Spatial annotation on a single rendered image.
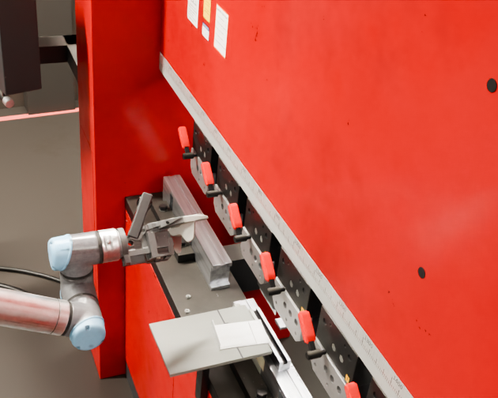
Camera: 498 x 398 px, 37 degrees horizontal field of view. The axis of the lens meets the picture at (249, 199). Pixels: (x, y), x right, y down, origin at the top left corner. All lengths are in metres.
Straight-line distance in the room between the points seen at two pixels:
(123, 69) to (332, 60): 1.14
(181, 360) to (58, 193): 2.50
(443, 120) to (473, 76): 0.09
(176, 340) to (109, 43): 0.94
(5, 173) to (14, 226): 0.52
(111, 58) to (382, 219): 1.31
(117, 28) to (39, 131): 2.58
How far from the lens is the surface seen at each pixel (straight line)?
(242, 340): 1.90
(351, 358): 1.45
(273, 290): 1.65
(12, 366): 3.25
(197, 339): 1.89
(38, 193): 4.23
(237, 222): 1.79
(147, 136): 2.51
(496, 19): 1.00
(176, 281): 2.25
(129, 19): 2.32
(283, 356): 1.89
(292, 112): 1.51
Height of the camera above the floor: 2.32
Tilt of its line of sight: 33 degrees down
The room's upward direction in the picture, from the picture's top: 6 degrees clockwise
